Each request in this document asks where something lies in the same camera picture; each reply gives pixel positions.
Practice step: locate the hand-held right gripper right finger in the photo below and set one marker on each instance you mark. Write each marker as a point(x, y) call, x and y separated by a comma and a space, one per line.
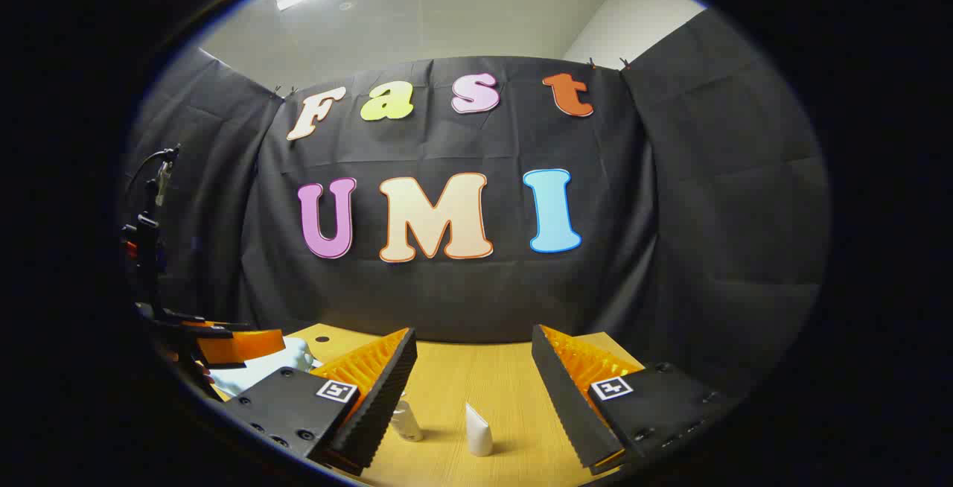
point(562, 398)

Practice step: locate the white pump bottle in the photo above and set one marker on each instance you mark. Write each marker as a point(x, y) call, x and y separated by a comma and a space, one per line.
point(408, 426)

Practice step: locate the small light blue suitcase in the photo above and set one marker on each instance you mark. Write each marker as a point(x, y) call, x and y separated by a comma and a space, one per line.
point(253, 375)

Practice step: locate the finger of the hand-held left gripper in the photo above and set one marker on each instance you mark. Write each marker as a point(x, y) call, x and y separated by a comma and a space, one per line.
point(238, 347)
point(186, 317)

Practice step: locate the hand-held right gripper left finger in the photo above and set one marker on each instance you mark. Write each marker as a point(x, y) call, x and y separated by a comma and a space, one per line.
point(380, 398)

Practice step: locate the white squeeze tube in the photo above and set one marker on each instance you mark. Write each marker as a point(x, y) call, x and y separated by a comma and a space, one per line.
point(479, 435)

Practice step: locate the black backdrop cloth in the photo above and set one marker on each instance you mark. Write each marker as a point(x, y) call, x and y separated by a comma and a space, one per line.
point(461, 301)

